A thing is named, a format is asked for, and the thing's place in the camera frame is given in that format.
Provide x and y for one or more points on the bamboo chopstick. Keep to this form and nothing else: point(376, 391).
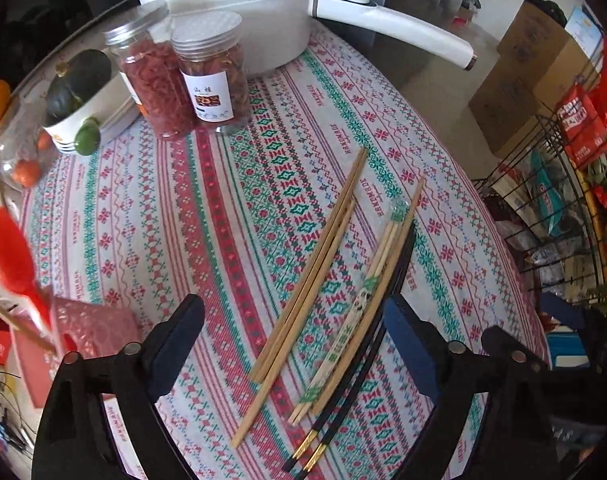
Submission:
point(296, 320)
point(317, 265)
point(308, 265)
point(378, 275)

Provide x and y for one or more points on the small red tomato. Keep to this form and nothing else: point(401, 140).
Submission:
point(43, 141)

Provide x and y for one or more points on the grey cabinet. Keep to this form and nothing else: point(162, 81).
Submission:
point(398, 40)

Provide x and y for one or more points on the disposable chopsticks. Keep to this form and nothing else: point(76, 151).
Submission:
point(353, 310)

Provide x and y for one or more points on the red plastic spoon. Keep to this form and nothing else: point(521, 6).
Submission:
point(8, 255)

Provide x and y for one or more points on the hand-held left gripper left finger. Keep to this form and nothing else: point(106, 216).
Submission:
point(176, 345)

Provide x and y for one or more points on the teal snack packet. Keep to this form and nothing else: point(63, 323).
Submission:
point(548, 195)

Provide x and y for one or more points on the black chopstick with gold tip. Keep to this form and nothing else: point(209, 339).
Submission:
point(356, 360)
point(348, 402)

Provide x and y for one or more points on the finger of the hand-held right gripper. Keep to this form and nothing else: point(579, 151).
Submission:
point(558, 306)

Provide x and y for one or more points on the white electric pot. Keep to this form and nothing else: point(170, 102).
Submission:
point(223, 0)

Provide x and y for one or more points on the clear glass bowl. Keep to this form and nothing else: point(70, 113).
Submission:
point(13, 140)

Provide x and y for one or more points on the green lime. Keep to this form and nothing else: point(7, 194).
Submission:
point(87, 137)

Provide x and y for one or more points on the white bowl with green squash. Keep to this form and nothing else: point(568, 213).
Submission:
point(113, 105)

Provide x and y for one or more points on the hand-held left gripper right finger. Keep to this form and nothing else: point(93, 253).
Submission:
point(408, 347)

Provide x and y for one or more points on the clear jar of red flakes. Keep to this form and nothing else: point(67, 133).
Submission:
point(156, 80)

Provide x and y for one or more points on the dark green squash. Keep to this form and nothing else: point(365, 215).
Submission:
point(75, 85)

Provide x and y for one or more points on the clear jar with white label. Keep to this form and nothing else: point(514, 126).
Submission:
point(216, 75)

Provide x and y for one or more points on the large cardboard box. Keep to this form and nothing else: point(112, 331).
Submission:
point(543, 45)

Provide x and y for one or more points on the low cardboard box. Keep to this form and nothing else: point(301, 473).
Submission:
point(508, 110)

